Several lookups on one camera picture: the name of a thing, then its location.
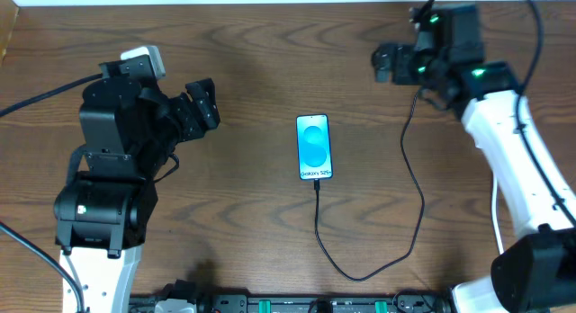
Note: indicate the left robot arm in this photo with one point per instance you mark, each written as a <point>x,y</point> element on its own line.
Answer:
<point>131,129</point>

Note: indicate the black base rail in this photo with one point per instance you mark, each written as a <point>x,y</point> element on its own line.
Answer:
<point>182,296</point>

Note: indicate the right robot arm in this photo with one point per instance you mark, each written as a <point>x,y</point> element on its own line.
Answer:
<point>538,271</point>

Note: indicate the blue screen Galaxy smartphone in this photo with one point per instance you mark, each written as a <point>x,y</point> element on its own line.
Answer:
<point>314,148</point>

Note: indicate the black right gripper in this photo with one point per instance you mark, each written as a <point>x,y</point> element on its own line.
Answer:
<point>398,62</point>

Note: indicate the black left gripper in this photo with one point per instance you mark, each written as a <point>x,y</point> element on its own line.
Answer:
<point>181,116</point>

